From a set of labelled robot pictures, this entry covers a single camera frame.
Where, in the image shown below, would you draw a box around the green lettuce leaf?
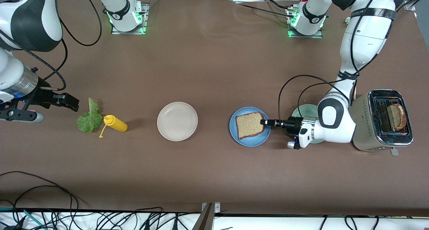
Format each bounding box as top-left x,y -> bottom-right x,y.
76,97 -> 103,133

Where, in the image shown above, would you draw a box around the light brown bread slice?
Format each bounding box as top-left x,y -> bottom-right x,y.
235,112 -> 265,140

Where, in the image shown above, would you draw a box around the yellow squeeze bottle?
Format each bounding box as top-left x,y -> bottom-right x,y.
99,115 -> 128,138

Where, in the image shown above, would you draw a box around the pale green plate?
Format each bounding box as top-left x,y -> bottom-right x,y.
291,104 -> 325,144

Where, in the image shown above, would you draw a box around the blue plate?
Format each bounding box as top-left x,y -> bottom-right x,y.
229,106 -> 271,147

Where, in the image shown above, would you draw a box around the white plate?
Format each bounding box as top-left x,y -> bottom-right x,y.
157,102 -> 198,142

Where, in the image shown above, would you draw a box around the beige metal toaster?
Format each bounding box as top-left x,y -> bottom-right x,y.
350,89 -> 414,156

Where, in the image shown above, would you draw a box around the white lower shelf board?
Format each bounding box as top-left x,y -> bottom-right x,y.
0,210 -> 429,230

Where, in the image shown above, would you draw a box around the dark crust bread slice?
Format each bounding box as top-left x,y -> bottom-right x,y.
387,103 -> 407,130

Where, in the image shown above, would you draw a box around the slanted aluminium profile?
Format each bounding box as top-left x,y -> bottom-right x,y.
404,0 -> 429,12

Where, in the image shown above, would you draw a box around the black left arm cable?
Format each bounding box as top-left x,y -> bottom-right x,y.
277,0 -> 423,141

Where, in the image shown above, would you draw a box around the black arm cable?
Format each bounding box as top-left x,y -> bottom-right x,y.
277,0 -> 423,141
0,0 -> 103,91

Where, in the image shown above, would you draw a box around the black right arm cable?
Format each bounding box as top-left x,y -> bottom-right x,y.
0,0 -> 103,91

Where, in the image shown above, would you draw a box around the long black looped cable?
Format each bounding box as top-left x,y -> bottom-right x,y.
0,171 -> 80,224

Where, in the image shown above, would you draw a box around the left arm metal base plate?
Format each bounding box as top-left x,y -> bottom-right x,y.
288,7 -> 324,39

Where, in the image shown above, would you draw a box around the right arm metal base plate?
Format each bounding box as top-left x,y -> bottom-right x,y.
111,3 -> 148,35

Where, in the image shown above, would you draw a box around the black base power cable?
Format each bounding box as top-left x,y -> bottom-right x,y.
231,0 -> 297,19

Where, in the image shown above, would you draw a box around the aluminium frame post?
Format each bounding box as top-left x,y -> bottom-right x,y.
193,202 -> 221,230

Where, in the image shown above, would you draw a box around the teal cable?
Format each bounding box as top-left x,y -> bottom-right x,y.
23,209 -> 45,230

